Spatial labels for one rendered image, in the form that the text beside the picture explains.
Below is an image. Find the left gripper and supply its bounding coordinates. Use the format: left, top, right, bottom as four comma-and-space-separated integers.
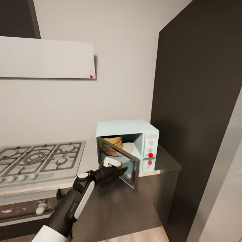
99, 165, 128, 182

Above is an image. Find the microwave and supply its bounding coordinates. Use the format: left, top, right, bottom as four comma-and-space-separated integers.
95, 119, 159, 194

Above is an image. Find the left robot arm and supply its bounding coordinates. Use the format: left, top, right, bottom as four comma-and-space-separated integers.
32, 157, 128, 242

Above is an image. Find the popcorn bag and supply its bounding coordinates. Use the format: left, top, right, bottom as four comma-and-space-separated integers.
100, 134, 123, 148

